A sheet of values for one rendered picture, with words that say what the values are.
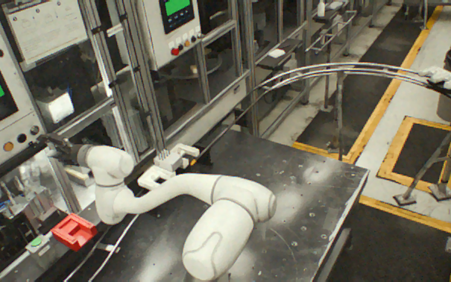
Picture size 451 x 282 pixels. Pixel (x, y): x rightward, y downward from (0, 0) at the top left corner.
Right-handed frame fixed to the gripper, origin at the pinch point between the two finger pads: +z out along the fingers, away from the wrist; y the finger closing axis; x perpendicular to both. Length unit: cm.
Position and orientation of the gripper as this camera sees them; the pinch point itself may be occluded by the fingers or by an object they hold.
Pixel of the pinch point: (48, 146)
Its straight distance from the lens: 172.0
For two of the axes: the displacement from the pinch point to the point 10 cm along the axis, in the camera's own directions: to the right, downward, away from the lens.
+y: -1.8, -7.5, -6.4
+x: -4.3, 6.4, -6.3
